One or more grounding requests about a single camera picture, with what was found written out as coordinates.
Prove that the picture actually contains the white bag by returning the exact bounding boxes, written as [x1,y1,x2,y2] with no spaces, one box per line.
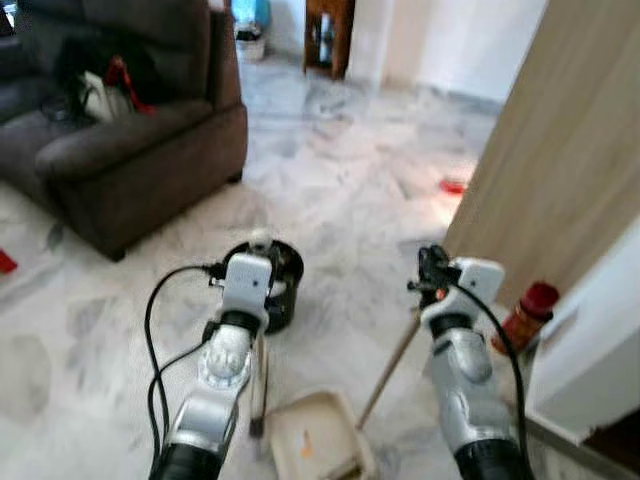
[78,68,136,123]

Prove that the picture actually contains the thin wooden broom stick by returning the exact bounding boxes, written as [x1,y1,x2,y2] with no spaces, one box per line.
[250,228,273,438]

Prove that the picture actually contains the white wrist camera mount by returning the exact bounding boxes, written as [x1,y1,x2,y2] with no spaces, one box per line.
[218,252,275,323]
[445,257,507,311]

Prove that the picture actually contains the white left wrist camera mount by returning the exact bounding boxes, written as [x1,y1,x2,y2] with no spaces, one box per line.
[218,252,275,323]

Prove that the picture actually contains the long light wooden stick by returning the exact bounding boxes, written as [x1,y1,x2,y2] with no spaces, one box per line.
[355,312,421,431]

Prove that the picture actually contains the beige plastic dustpan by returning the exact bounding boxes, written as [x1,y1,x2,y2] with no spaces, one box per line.
[265,390,379,480]

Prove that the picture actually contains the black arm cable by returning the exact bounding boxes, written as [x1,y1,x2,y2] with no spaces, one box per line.
[445,282,531,471]
[143,262,229,471]

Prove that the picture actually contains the red bottle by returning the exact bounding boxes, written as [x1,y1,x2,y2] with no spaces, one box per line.
[492,282,561,356]

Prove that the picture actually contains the black round bin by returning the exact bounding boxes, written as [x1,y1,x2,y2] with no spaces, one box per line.
[222,238,305,335]

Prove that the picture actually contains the light wooden door panel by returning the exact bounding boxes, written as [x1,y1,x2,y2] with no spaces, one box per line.
[443,0,640,306]

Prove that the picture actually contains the red strap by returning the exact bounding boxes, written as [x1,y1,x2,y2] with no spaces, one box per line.
[105,55,156,113]

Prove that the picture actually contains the dark brown sofa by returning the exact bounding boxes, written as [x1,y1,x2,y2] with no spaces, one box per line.
[0,0,249,263]

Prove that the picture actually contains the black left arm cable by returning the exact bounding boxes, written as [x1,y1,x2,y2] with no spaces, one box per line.
[143,262,229,471]

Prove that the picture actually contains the blue and white basket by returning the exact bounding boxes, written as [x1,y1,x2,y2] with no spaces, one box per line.
[232,0,273,63]

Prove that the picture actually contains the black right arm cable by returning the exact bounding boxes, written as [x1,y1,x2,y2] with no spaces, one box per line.
[445,282,531,471]

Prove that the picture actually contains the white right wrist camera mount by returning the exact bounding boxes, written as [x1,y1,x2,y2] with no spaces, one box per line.
[445,257,507,311]

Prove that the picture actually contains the black cloth bag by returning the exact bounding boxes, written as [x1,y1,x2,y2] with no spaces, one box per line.
[55,35,151,101]

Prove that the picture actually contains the white cabinet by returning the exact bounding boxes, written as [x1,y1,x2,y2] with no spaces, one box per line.
[525,220,640,446]

